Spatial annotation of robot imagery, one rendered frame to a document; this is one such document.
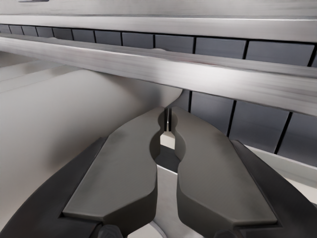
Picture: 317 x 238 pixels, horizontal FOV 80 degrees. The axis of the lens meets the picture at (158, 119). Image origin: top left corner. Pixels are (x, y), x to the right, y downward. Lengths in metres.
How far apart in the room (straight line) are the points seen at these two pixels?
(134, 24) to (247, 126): 0.13
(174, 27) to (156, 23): 0.02
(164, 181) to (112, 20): 0.19
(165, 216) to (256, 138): 0.19
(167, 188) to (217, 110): 0.14
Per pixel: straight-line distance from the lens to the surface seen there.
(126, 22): 0.20
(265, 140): 0.18
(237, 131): 0.18
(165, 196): 0.28
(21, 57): 0.25
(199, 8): 0.22
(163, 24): 0.18
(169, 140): 0.16
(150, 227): 0.35
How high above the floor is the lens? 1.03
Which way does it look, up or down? 46 degrees down
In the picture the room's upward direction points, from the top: 128 degrees counter-clockwise
